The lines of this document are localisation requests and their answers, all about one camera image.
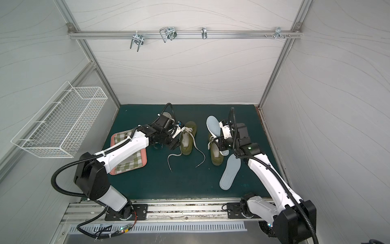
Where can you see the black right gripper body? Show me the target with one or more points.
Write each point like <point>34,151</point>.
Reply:
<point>231,122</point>

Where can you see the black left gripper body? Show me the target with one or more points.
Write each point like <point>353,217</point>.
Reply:
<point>172,141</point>

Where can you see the green canvas shoe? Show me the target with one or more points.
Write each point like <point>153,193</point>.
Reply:
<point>216,157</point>
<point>187,143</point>

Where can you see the light blue insole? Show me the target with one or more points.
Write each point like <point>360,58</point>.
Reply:
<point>233,166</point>
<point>214,129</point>

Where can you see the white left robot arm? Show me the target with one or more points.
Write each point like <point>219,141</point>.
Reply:
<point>91,175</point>

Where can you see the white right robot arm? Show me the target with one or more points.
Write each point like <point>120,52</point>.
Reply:
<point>291,219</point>

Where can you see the pink plastic tray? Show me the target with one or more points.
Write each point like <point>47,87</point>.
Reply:
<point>143,161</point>

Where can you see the green white checkered cloth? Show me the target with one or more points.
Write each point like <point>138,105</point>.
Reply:
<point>134,161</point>

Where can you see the metal U-bolt clamp left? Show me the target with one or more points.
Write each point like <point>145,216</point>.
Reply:
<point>137,40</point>

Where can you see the metal u-bolt clamp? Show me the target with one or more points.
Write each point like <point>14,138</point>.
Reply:
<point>137,40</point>
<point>168,33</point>

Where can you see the metal U-bolt clamp middle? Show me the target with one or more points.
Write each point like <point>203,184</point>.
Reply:
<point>168,33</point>

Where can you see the small metal hook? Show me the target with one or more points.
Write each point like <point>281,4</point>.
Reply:
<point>204,33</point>

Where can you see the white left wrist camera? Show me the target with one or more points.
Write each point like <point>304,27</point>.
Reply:
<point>178,129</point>

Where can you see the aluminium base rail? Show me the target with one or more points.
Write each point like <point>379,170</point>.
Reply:
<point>159,210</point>

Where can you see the white slotted cable duct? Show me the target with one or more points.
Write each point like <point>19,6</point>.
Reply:
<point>167,227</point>

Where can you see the white wire basket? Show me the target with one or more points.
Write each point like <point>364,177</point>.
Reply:
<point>58,129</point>

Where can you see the metal bracket with screws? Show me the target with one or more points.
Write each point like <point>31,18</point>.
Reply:
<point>278,34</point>

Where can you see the aluminium top rail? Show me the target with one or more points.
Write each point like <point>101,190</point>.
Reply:
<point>76,34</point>

